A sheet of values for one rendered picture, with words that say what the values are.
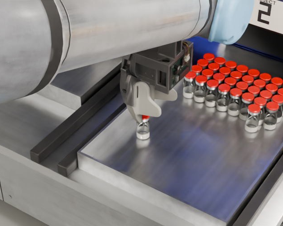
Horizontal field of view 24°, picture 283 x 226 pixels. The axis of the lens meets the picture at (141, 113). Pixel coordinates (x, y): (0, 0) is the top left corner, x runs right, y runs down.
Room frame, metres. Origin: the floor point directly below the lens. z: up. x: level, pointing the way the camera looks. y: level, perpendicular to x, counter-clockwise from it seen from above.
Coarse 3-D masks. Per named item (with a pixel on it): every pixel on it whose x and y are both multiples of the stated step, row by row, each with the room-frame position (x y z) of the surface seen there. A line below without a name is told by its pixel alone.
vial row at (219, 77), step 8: (200, 72) 0.94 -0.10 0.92; (208, 72) 0.93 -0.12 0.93; (232, 80) 0.91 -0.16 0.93; (232, 88) 0.90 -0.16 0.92; (240, 88) 0.89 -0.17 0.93; (248, 88) 0.89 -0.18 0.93; (256, 88) 0.89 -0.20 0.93; (256, 96) 0.88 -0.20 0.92; (264, 96) 0.86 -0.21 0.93; (280, 96) 0.86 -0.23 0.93; (280, 104) 0.85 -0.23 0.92; (280, 112) 0.85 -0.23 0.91; (280, 120) 0.85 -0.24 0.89
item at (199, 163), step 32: (128, 128) 0.84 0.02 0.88; (160, 128) 0.84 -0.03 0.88; (192, 128) 0.84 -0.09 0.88; (224, 128) 0.84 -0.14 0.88; (96, 160) 0.72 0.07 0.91; (128, 160) 0.76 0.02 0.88; (160, 160) 0.76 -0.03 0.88; (192, 160) 0.76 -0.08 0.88; (224, 160) 0.76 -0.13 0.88; (256, 160) 0.76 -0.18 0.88; (128, 192) 0.69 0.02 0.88; (160, 192) 0.66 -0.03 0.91; (192, 192) 0.69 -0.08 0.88; (224, 192) 0.69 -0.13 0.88; (224, 224) 0.60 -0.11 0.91
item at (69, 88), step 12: (108, 60) 1.04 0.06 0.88; (120, 60) 1.04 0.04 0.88; (72, 72) 1.00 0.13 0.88; (84, 72) 1.00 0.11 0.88; (96, 72) 1.00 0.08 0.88; (108, 72) 0.95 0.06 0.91; (60, 84) 0.96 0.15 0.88; (72, 84) 0.96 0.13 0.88; (84, 84) 0.96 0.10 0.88; (96, 84) 0.92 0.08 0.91; (48, 96) 0.92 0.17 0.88; (60, 96) 0.90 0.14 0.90; (72, 96) 0.89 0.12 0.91; (84, 96) 0.89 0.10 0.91; (72, 108) 0.89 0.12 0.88
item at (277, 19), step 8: (256, 0) 0.99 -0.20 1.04; (264, 0) 0.98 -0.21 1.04; (272, 0) 0.98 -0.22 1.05; (256, 8) 0.99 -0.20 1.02; (264, 8) 0.98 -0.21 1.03; (272, 8) 0.98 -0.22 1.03; (280, 8) 0.97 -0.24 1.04; (256, 16) 0.99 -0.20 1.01; (264, 16) 0.98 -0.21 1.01; (272, 16) 0.97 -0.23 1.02; (280, 16) 0.97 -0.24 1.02; (256, 24) 0.99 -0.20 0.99; (264, 24) 0.98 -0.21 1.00; (272, 24) 0.97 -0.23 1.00; (280, 24) 0.97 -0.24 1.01; (280, 32) 0.96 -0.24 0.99
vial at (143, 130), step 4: (144, 120) 0.81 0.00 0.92; (148, 120) 0.82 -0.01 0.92; (140, 124) 0.81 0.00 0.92; (144, 124) 0.81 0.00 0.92; (148, 124) 0.81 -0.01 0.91; (140, 128) 0.81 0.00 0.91; (144, 128) 0.81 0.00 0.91; (148, 128) 0.81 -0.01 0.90; (140, 132) 0.81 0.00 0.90; (144, 132) 0.81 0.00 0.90; (148, 132) 0.81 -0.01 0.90; (140, 136) 0.81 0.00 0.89; (144, 136) 0.81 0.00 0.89; (148, 136) 0.81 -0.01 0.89
